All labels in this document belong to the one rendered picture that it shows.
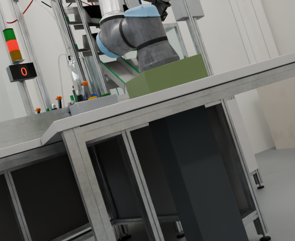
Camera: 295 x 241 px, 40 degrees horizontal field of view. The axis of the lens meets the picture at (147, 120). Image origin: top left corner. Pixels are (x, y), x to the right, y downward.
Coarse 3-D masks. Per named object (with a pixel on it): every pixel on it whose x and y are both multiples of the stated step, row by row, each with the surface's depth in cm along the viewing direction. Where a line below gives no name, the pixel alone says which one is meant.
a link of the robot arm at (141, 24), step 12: (132, 12) 140; (144, 12) 139; (156, 12) 142; (120, 24) 146; (132, 24) 141; (144, 24) 139; (156, 24) 140; (132, 36) 143; (144, 36) 140; (156, 36) 140
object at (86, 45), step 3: (93, 33) 227; (96, 33) 228; (84, 36) 222; (93, 36) 227; (84, 39) 223; (87, 39) 220; (93, 39) 214; (84, 42) 223; (87, 42) 221; (96, 42) 212; (84, 45) 224; (87, 45) 222; (96, 45) 213; (84, 48) 225; (87, 48) 222; (90, 48) 220; (99, 51) 212
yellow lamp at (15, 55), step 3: (12, 51) 190; (15, 51) 190; (18, 51) 191; (12, 54) 190; (15, 54) 190; (18, 54) 190; (12, 57) 190; (15, 57) 190; (18, 57) 190; (21, 57) 191; (12, 60) 190
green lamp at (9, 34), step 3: (6, 30) 190; (9, 30) 190; (12, 30) 191; (3, 33) 191; (6, 33) 190; (9, 33) 190; (12, 33) 191; (6, 36) 190; (9, 36) 190; (12, 36) 190; (15, 36) 192; (6, 39) 190; (9, 39) 190; (12, 39) 190; (15, 39) 192
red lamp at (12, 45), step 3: (6, 42) 191; (9, 42) 190; (12, 42) 190; (15, 42) 191; (9, 45) 190; (12, 45) 190; (15, 45) 190; (18, 45) 192; (9, 48) 190; (12, 48) 190; (15, 48) 190; (18, 48) 191; (9, 51) 191
